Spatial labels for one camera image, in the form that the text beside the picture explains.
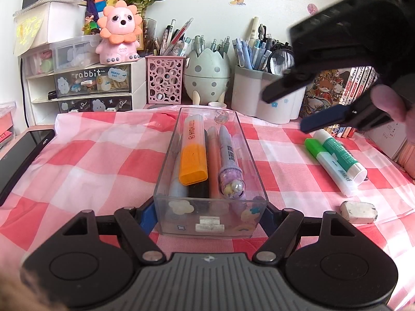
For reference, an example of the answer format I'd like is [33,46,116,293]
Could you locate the orange highlighter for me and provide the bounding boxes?
[179,116,209,186]

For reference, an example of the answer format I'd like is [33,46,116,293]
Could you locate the clear plastic organizer box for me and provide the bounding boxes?
[153,107,269,239]

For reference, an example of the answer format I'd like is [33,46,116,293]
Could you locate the bundle of grey-green pens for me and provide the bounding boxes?
[188,35,232,55]

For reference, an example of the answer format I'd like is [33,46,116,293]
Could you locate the pink perforated pen holder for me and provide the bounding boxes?
[145,55,186,105]

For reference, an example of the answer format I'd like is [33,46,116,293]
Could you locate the white drawer organizer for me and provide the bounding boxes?
[21,58,147,127]

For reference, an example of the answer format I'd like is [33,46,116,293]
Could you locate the magnifying glass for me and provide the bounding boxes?
[269,49,295,75]

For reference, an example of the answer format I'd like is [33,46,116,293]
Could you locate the clear small drawer box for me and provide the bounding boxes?
[21,34,102,75]

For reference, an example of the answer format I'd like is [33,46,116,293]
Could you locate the bundle of slim pens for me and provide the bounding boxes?
[152,18,193,57]

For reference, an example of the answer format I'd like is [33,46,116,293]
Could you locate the white storage box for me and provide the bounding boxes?
[13,2,88,55]

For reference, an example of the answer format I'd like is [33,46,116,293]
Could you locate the white eraser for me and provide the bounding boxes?
[340,201,378,223]

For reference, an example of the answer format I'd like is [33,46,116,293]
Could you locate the peach highlighter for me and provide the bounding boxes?
[206,126,222,199]

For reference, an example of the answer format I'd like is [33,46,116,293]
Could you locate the green egg pen holder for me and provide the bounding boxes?
[183,48,232,105]

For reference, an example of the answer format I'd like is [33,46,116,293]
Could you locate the stack of printed paper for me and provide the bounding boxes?
[366,117,415,162]

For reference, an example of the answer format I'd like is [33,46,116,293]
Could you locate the bundle of blue black pens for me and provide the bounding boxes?
[232,16,294,73]

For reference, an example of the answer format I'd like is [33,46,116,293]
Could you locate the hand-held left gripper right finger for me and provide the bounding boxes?
[252,199,355,265]

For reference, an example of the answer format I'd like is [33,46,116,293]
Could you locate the white flower-shaped pen holder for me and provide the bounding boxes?
[231,65,307,124]

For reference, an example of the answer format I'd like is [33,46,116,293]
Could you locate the small colourful toy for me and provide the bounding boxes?
[81,15,99,36]

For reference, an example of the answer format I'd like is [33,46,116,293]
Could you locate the green cap white marker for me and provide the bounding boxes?
[304,138,357,197]

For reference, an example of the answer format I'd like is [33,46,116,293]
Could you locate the black marker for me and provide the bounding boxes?
[188,181,211,199]

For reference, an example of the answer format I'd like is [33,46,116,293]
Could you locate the red checked tablecloth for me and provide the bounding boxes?
[0,104,415,311]

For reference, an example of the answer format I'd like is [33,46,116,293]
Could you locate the black cable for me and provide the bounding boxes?
[22,58,30,127]

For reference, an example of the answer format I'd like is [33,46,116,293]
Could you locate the green label glue stick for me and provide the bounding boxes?
[313,129,368,185]

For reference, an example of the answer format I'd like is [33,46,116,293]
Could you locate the pink flat box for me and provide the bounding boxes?
[0,102,17,150]

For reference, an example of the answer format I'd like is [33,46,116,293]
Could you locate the light blue pen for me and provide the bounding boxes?
[169,155,189,199]

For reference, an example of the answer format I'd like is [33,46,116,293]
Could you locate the person's right hand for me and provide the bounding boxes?
[370,83,415,128]

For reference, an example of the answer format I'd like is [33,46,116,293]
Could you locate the person's left forearm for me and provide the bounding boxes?
[0,274,70,311]

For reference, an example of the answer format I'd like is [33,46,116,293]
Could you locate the black tablet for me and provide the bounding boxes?
[0,129,56,206]

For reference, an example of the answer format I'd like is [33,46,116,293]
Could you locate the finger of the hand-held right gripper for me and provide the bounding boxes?
[300,92,394,133]
[262,66,316,104]

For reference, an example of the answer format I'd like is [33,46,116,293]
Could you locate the pink lion figurine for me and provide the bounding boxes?
[95,1,143,65]

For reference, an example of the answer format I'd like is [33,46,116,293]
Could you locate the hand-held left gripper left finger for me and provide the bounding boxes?
[60,197,167,265]

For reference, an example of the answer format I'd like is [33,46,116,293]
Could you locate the purple charm pen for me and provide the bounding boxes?
[218,126,247,199]

